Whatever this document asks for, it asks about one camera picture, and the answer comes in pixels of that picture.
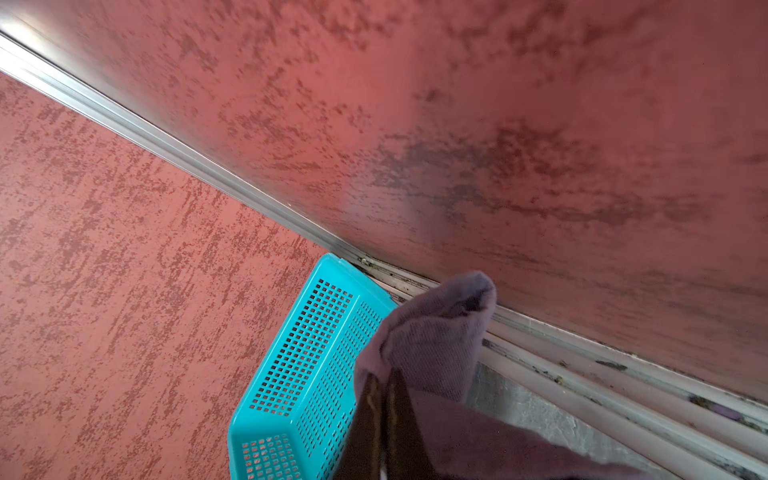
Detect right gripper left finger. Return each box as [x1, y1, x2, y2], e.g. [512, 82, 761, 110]
[332, 375, 384, 480]

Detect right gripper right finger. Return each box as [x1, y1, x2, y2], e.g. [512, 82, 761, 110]
[384, 370, 439, 480]

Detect right corner aluminium profile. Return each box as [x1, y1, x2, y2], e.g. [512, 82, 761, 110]
[1, 33, 370, 266]

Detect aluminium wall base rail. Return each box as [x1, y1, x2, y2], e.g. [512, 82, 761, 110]
[353, 256, 768, 480]

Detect purple trousers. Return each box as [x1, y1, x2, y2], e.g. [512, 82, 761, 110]
[354, 271, 648, 479]

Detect teal plastic basket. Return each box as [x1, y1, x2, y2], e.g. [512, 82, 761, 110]
[228, 253, 396, 479]

